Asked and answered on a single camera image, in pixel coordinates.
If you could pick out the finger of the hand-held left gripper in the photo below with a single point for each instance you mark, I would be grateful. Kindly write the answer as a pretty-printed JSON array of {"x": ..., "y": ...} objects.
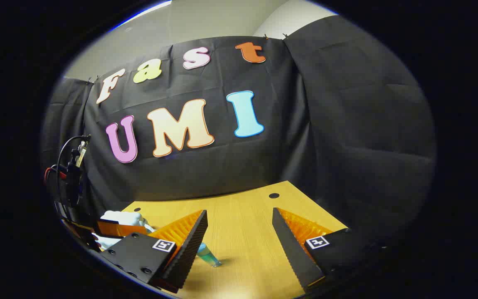
[{"x": 118, "y": 229}]

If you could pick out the black backdrop cloth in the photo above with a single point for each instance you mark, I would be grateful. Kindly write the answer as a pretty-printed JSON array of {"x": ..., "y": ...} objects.
[{"x": 347, "y": 124}]

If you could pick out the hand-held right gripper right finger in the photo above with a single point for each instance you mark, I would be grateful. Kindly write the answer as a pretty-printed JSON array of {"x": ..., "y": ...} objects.
[{"x": 293, "y": 253}]

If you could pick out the blue skin care tube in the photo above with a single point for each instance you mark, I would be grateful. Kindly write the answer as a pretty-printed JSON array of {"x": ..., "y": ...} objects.
[{"x": 208, "y": 255}]

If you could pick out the white suitcase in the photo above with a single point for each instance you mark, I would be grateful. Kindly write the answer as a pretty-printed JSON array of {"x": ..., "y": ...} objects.
[{"x": 123, "y": 216}]

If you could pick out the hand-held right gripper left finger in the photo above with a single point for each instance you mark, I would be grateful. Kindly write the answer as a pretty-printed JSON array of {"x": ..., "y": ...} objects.
[{"x": 139, "y": 255}]

